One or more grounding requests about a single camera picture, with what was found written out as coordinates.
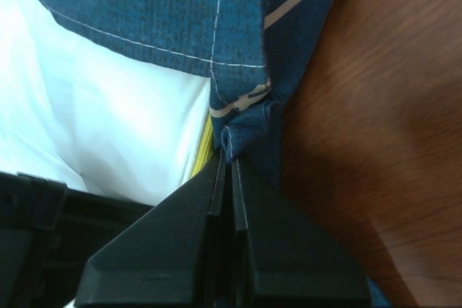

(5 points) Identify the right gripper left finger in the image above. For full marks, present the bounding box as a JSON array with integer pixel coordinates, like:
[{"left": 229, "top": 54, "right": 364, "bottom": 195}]
[{"left": 74, "top": 158, "right": 226, "bottom": 307}]

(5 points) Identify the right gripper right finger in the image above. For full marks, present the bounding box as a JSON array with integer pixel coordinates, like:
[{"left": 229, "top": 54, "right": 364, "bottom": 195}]
[{"left": 232, "top": 159, "right": 372, "bottom": 307}]

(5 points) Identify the white pillow yellow edge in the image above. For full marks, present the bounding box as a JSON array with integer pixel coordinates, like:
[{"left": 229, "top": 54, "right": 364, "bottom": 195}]
[{"left": 1, "top": 0, "right": 212, "bottom": 206}]

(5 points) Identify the dark blue pillowcase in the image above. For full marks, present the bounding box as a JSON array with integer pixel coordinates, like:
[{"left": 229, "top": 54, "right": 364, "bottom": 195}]
[{"left": 17, "top": 0, "right": 351, "bottom": 308}]

